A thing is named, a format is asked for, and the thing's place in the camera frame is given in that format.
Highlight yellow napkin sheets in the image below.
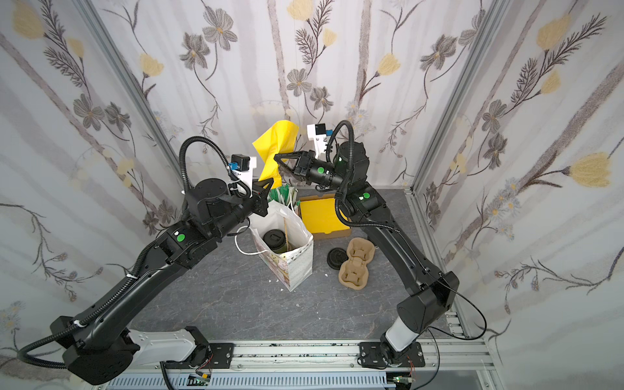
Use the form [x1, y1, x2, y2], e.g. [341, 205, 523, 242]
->
[253, 120, 299, 189]

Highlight white patterned paper bag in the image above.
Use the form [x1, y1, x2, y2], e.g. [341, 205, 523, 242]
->
[241, 201, 314, 292]

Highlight brown paper straw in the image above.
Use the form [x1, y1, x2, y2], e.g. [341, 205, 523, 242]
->
[284, 227, 290, 252]

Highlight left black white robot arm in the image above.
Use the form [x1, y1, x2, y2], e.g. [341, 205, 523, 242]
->
[17, 136, 274, 385]

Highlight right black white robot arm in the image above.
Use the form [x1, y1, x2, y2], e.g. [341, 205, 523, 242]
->
[274, 120, 460, 369]

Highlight green white straws bundle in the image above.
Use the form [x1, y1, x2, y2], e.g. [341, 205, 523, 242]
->
[268, 185, 300, 214]

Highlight yellow napkins stack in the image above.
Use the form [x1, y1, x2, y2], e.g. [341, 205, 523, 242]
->
[299, 197, 349, 235]

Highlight brown cardboard napkin box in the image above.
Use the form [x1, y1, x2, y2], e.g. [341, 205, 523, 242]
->
[298, 192, 353, 241]

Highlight black cup lid stack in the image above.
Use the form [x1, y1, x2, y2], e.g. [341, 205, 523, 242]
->
[327, 248, 349, 271]

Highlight brown pulp cup carrier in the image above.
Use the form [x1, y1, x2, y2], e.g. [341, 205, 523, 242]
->
[338, 237, 375, 291]

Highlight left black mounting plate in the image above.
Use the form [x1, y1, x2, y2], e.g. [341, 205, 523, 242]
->
[164, 343, 235, 370]

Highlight black mounting plate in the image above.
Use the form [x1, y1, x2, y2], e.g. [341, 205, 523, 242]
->
[164, 343, 235, 370]
[357, 341, 426, 370]

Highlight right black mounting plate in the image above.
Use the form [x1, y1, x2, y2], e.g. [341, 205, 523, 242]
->
[357, 341, 426, 370]

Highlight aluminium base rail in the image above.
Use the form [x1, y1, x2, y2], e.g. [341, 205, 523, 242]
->
[103, 336, 504, 389]

